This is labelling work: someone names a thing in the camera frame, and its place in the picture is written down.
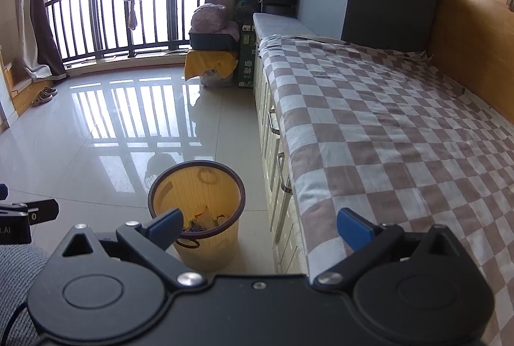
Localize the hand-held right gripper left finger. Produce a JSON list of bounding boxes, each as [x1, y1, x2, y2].
[[59, 208, 207, 290]]

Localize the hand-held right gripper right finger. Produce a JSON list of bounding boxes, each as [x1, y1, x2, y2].
[[313, 208, 462, 292]]

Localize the yellow bin with dark rim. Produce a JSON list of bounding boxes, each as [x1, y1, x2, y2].
[[147, 161, 246, 272]]

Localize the pile of wrappers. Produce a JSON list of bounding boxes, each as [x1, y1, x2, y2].
[[182, 205, 234, 234]]

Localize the grey knit clothing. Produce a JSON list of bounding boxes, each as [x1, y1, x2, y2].
[[0, 245, 51, 346]]

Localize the wooden furniture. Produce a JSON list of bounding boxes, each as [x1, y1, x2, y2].
[[0, 44, 31, 133]]

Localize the brown white checkered blanket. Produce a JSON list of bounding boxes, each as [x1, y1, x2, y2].
[[257, 34, 514, 346]]

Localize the white printed bag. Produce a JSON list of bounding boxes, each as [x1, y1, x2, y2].
[[200, 68, 234, 88]]

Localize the dark brown curtain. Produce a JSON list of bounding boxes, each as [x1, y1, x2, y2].
[[18, 0, 68, 82]]

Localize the white cabinet drawers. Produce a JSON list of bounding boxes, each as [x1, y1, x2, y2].
[[252, 60, 310, 274]]

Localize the yellow cloth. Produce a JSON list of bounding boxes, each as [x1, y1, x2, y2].
[[184, 49, 239, 81]]

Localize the black window railing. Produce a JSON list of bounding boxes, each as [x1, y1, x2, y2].
[[42, 0, 209, 67]]

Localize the dark grey basket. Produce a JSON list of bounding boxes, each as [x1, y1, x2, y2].
[[188, 30, 238, 51]]

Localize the pink bag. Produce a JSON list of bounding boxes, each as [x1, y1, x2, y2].
[[190, 3, 241, 39]]

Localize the grey bench cushion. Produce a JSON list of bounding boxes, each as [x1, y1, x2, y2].
[[252, 12, 350, 47]]

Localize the metal drawer handle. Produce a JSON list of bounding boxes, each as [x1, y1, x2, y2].
[[268, 109, 282, 135], [276, 153, 292, 194]]

